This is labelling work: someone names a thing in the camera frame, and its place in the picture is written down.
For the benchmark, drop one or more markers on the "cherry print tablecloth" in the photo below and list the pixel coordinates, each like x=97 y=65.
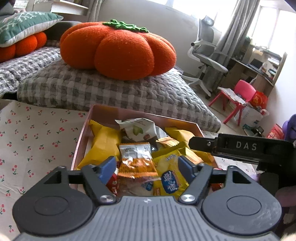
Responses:
x=34 y=141

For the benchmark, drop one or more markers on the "red gift bag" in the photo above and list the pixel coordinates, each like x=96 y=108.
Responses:
x=259 y=101

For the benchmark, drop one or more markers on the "wooden desk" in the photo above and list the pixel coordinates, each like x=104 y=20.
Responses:
x=257 y=66

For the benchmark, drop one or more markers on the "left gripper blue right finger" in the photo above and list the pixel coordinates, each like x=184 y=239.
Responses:
x=188 y=169

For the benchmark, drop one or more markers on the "small orange plush cushion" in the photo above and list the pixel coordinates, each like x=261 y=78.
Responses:
x=23 y=47

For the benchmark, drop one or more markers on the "pink plastic chair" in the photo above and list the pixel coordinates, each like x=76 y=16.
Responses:
x=242 y=94

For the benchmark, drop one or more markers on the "white nut snack packet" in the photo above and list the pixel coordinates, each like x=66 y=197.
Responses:
x=141 y=129

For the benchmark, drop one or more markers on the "yellow snack packet in box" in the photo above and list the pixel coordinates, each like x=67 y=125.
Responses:
x=105 y=144

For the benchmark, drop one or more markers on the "pink cardboard box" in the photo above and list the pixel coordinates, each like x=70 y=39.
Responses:
x=179 y=133

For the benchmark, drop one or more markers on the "green leaf pattern cushion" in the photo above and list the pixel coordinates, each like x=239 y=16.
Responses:
x=21 y=25

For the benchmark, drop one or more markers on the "white office chair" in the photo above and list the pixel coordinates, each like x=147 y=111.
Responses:
x=202 y=51

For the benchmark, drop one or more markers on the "grey checked blanket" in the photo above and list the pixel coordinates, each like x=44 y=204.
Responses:
x=14 y=71

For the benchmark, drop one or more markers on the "orange pumpkin plush cushion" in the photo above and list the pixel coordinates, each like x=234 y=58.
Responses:
x=117 y=50

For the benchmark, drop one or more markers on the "grey checked pillow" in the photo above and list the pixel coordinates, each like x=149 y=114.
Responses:
x=60 y=86

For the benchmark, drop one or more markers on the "orange clear cake packet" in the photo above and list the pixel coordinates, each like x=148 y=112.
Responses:
x=137 y=173

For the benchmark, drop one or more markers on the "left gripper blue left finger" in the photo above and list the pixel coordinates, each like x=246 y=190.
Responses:
x=106 y=169

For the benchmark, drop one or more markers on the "yellow blue cracker packet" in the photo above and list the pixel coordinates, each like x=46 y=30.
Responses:
x=171 y=182

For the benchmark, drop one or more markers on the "red snack packet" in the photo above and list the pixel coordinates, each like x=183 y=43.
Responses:
x=113 y=184

